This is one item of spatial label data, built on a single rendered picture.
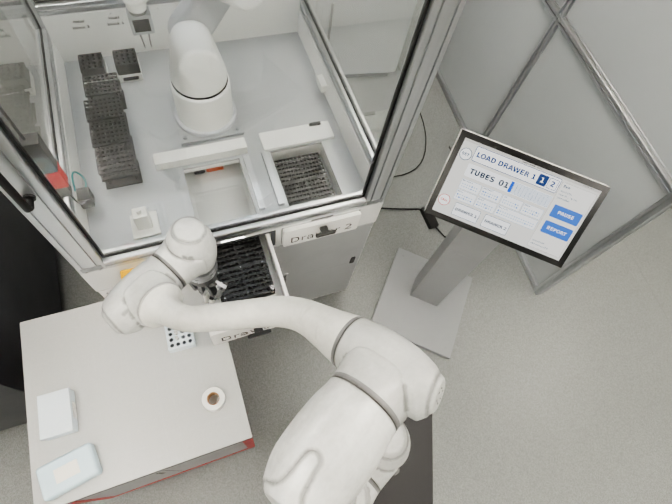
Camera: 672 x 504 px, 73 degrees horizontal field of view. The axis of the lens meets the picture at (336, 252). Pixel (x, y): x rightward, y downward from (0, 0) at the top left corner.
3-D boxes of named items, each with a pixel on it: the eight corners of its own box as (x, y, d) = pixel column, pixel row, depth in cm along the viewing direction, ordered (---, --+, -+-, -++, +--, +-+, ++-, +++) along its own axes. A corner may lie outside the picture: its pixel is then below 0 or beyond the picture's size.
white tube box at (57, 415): (79, 431, 137) (72, 430, 133) (47, 441, 135) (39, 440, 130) (74, 390, 142) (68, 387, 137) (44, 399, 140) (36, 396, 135)
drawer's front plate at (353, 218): (356, 228, 174) (361, 214, 164) (283, 247, 166) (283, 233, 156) (355, 224, 174) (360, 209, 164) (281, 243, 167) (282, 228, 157)
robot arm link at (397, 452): (406, 440, 139) (432, 432, 120) (371, 492, 131) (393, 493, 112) (365, 404, 142) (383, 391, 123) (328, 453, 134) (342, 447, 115)
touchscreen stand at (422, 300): (447, 359, 241) (555, 290, 150) (368, 325, 243) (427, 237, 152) (470, 279, 263) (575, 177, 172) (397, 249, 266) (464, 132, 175)
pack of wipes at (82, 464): (94, 442, 137) (88, 441, 133) (104, 473, 133) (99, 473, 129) (40, 469, 132) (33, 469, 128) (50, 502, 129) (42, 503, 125)
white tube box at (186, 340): (196, 346, 153) (195, 343, 149) (170, 353, 150) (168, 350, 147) (189, 312, 157) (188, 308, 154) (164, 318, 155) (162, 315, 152)
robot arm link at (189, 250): (197, 232, 115) (156, 268, 110) (187, 199, 102) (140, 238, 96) (228, 257, 113) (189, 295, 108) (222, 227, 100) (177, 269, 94)
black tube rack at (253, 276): (275, 296, 156) (275, 289, 150) (223, 311, 151) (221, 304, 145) (257, 240, 164) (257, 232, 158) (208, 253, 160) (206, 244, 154)
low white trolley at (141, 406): (258, 449, 210) (252, 437, 143) (116, 500, 195) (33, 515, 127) (228, 331, 232) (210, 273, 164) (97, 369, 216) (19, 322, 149)
